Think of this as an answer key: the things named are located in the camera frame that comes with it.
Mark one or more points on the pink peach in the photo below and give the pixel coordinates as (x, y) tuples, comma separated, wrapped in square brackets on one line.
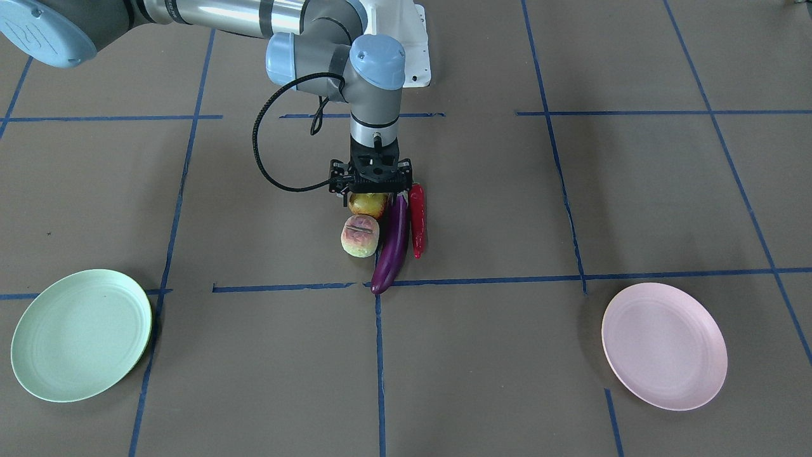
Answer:
[(360, 236)]

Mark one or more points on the pink plate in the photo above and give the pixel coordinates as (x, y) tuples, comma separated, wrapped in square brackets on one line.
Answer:
[(664, 346)]

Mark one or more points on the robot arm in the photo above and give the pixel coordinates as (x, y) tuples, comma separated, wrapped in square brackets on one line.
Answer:
[(316, 47)]

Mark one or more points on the yellow red pomegranate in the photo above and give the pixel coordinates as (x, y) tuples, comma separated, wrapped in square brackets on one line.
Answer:
[(369, 204)]

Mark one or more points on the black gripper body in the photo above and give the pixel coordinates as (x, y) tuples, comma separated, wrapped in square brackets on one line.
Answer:
[(338, 177)]

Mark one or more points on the red chili pepper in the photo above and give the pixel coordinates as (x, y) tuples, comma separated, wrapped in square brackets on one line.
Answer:
[(418, 219)]

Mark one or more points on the purple eggplant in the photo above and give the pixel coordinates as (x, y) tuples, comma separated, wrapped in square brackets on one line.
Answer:
[(394, 248)]

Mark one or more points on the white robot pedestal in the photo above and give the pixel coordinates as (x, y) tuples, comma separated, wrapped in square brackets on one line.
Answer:
[(405, 21)]

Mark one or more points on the green plate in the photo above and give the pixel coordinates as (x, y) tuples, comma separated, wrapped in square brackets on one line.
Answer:
[(81, 336)]

